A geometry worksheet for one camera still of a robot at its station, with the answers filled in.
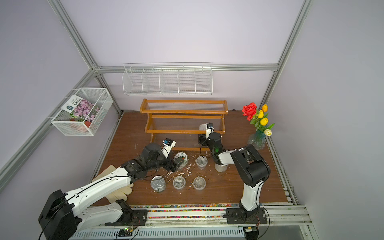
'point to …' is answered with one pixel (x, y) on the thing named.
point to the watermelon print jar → (202, 127)
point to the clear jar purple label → (201, 162)
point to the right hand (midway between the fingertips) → (204, 130)
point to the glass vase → (258, 139)
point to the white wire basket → (70, 124)
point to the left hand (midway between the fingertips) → (177, 157)
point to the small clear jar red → (199, 183)
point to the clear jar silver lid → (158, 183)
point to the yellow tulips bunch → (260, 122)
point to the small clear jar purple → (179, 183)
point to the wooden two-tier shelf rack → (184, 116)
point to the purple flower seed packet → (81, 108)
